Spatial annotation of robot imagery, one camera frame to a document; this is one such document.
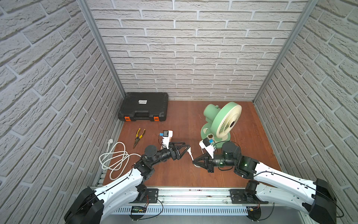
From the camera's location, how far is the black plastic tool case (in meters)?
1.03

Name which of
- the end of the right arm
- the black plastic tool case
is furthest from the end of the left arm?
the black plastic tool case

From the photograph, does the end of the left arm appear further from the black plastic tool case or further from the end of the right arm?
the black plastic tool case
